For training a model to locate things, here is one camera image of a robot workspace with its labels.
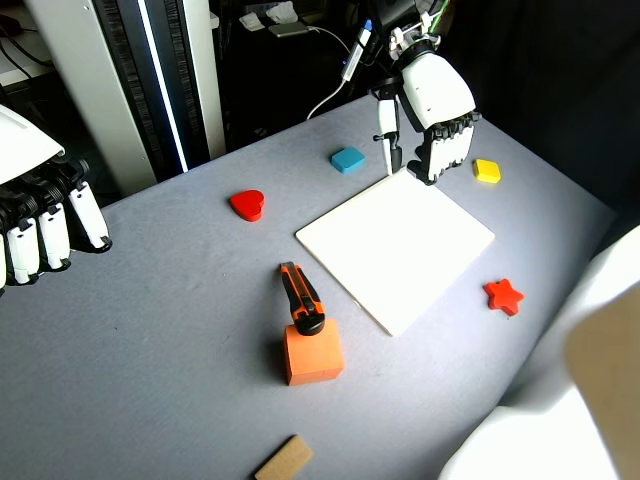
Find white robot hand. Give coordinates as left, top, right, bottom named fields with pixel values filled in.
left=0, top=104, right=114, bottom=296
left=368, top=47, right=483, bottom=187

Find orange black utility knife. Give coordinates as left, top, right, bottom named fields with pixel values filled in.
left=278, top=261, right=327, bottom=337

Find white desk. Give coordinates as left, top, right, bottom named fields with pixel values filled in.
left=0, top=29, right=54, bottom=89

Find white adapter with blue tip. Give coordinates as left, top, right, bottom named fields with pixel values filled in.
left=341, top=19, right=374, bottom=84

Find yellow square block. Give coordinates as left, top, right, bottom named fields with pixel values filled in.
left=472, top=158, right=503, bottom=185

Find white column with black strips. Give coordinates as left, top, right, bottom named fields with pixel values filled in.
left=24, top=0, right=226, bottom=196

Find blue square block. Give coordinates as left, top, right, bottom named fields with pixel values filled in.
left=330, top=147, right=367, bottom=175

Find flat silver device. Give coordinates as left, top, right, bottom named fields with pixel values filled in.
left=268, top=20, right=311, bottom=39

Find grey table cloth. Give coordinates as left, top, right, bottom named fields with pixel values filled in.
left=0, top=94, right=619, bottom=480

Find red star block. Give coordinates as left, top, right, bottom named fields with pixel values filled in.
left=482, top=278, right=526, bottom=317

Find red heart block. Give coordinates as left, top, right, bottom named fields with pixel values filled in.
left=229, top=189, right=266, bottom=223

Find orange cube block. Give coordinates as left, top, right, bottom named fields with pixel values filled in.
left=282, top=319, right=346, bottom=387

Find tan blurred panel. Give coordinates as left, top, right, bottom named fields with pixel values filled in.
left=564, top=284, right=640, bottom=480

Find large white rounded cover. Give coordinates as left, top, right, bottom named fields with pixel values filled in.
left=437, top=224, right=640, bottom=480

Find brown cork block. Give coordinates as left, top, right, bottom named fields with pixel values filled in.
left=253, top=434, right=315, bottom=480

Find white cable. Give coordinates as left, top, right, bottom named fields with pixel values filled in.
left=305, top=24, right=371, bottom=121

